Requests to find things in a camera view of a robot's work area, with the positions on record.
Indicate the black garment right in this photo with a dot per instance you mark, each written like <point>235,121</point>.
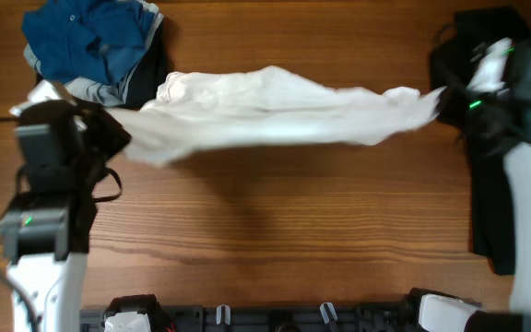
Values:
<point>458,46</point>

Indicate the white t-shirt black print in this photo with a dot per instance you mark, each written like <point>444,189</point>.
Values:
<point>194,112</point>

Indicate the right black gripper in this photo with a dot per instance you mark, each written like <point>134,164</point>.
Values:
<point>454,105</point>

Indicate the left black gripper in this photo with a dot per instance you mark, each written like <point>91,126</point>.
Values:
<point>102,123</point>

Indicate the blue polo shirt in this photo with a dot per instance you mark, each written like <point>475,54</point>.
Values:
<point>100,40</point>

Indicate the black folded garment left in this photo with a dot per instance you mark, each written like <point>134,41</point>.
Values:
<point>150,69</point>

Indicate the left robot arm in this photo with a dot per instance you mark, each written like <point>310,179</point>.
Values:
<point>45,228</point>

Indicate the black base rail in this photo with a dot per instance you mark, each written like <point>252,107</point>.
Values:
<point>365,317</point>

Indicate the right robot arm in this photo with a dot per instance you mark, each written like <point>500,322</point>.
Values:
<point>439,312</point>

